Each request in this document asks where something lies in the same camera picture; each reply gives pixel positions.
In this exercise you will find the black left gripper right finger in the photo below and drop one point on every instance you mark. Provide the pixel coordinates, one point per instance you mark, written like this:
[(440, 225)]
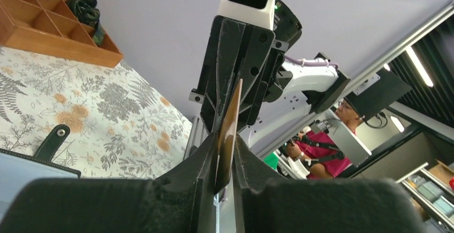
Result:
[(265, 201)]

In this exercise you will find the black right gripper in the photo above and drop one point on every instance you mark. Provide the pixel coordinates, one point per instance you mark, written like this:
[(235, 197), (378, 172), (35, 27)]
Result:
[(237, 50)]

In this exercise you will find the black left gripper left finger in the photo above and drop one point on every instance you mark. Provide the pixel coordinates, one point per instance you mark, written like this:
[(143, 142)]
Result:
[(180, 200)]

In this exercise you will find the gold magnetic stripe card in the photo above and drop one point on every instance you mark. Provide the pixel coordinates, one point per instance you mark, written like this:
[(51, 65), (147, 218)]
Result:
[(227, 138)]

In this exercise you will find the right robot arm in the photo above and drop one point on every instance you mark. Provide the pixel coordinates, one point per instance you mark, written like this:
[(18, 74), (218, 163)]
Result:
[(315, 85)]

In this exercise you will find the person in pink shirt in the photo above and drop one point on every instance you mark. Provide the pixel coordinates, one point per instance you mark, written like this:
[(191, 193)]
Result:
[(298, 150)]

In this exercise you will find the wooden compartment tray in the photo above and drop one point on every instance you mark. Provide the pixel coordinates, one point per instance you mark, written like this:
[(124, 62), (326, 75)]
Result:
[(68, 29)]

